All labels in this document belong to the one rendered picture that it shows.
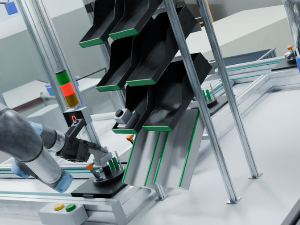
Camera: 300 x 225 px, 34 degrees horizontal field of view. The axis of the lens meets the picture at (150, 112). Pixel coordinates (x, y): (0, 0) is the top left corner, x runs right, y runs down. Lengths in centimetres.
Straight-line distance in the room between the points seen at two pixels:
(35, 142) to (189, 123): 55
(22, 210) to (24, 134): 91
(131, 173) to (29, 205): 58
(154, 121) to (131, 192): 33
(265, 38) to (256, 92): 269
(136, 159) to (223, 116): 69
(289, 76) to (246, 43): 247
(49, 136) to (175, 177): 47
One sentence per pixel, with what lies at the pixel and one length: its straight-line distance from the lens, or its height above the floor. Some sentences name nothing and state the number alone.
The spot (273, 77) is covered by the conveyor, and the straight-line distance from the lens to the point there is 278.
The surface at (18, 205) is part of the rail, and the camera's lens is 227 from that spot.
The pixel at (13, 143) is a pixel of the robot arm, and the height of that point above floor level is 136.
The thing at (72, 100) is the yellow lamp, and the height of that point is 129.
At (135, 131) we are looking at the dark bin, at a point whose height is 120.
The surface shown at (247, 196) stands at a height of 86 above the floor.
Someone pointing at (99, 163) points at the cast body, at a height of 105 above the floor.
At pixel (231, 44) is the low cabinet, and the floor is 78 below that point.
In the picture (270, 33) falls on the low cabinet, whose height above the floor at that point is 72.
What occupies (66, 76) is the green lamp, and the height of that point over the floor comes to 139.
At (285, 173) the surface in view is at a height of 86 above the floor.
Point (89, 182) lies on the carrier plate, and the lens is 203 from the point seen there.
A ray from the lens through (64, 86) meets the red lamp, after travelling 210.
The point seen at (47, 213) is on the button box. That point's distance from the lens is 196.
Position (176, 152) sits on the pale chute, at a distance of 168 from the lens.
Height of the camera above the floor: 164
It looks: 14 degrees down
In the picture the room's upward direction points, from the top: 20 degrees counter-clockwise
